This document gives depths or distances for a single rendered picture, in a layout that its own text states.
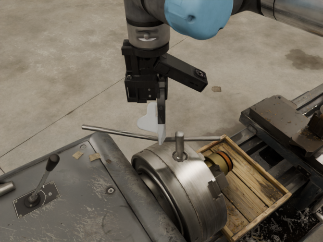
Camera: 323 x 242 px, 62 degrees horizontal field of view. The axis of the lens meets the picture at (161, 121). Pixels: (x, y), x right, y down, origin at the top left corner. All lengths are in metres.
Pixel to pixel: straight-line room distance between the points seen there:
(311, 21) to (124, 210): 0.49
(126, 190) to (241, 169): 0.63
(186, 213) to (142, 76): 0.35
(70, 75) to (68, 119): 0.71
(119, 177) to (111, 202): 0.06
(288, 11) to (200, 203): 0.47
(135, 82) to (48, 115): 2.28
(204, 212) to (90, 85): 2.45
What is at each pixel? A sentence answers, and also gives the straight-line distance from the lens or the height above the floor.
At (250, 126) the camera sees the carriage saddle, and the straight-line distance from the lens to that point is 1.31.
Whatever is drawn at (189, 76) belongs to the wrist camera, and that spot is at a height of 1.50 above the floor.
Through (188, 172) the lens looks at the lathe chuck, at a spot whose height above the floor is 1.23.
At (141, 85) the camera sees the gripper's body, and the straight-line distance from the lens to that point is 0.52.
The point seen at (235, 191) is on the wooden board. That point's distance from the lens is 1.09.
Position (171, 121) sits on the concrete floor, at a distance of 2.50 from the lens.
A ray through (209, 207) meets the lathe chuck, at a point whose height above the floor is 1.18.
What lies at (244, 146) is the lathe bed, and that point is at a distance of 1.29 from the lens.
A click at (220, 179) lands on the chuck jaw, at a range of 0.75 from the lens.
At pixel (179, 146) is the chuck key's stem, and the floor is 1.29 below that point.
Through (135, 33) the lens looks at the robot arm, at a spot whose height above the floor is 1.59.
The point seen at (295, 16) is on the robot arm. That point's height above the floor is 1.66.
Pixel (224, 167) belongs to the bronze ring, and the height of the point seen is 1.11.
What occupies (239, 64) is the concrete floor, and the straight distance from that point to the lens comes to 3.34.
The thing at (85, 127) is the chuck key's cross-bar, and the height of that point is 1.34.
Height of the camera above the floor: 1.81
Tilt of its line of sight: 46 degrees down
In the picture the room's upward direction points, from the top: straight up
